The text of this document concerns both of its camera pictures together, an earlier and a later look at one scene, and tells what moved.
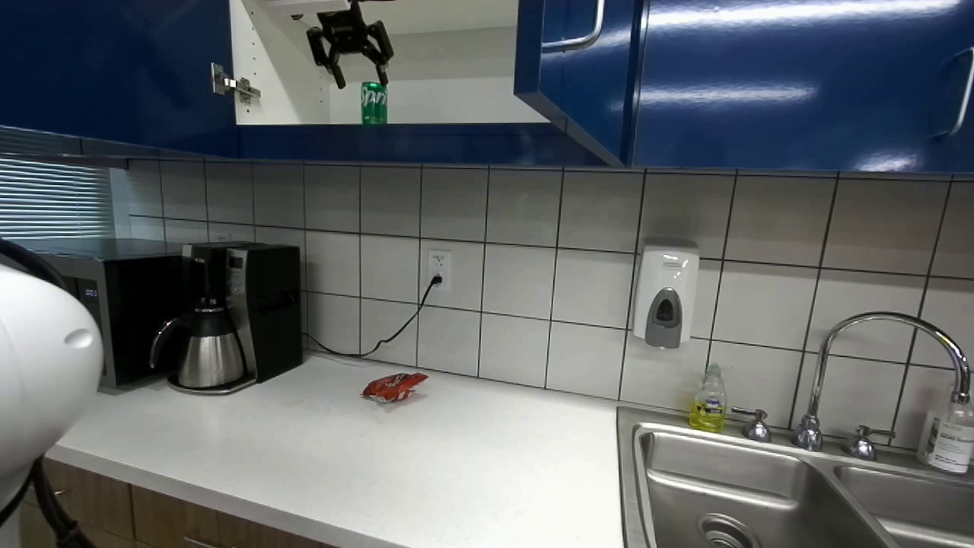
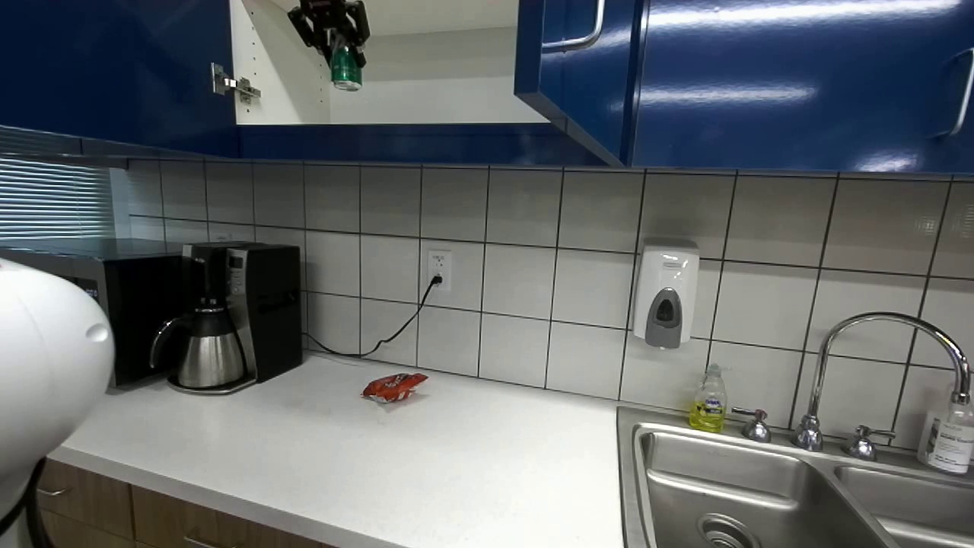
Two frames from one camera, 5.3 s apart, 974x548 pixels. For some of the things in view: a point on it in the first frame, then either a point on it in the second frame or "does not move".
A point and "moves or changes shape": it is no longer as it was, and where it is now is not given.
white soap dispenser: [667, 300] does not move
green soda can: [373, 101] moves or changes shape
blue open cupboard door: [576, 68] does not move
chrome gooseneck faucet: [808, 431] does not move
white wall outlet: [440, 263] does not move
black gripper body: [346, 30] → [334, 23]
